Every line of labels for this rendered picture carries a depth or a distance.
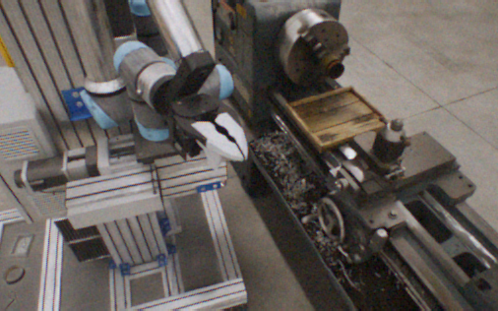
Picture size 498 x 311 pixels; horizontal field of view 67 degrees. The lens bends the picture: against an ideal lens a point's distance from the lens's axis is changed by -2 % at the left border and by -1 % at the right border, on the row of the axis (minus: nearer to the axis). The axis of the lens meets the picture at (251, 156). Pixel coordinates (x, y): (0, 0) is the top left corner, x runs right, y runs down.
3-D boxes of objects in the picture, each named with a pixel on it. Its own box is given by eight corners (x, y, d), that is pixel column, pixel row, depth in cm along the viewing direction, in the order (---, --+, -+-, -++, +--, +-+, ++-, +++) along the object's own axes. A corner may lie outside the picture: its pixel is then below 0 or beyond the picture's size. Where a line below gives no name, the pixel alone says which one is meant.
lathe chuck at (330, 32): (270, 78, 174) (286, 10, 154) (325, 74, 188) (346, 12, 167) (279, 88, 168) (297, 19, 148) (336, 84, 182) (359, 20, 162)
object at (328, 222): (309, 219, 158) (316, 183, 142) (330, 212, 161) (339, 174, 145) (345, 274, 141) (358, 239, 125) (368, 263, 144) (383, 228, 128)
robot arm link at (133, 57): (152, 70, 78) (144, 31, 72) (179, 94, 72) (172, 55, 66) (116, 84, 75) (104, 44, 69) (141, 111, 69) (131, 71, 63)
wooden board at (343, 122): (284, 110, 172) (284, 103, 169) (350, 92, 182) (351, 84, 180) (319, 154, 153) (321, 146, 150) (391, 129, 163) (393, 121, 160)
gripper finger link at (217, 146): (241, 182, 55) (206, 148, 60) (245, 152, 51) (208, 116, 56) (223, 191, 53) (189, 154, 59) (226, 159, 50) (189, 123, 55)
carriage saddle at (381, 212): (325, 179, 143) (327, 168, 139) (420, 144, 157) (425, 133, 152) (374, 242, 124) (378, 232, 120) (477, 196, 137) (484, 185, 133)
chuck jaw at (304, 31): (307, 50, 165) (296, 32, 156) (316, 43, 164) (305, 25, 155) (321, 63, 158) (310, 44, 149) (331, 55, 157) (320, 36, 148)
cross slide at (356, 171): (331, 172, 138) (333, 163, 134) (421, 139, 150) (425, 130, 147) (358, 206, 127) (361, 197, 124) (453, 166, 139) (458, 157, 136)
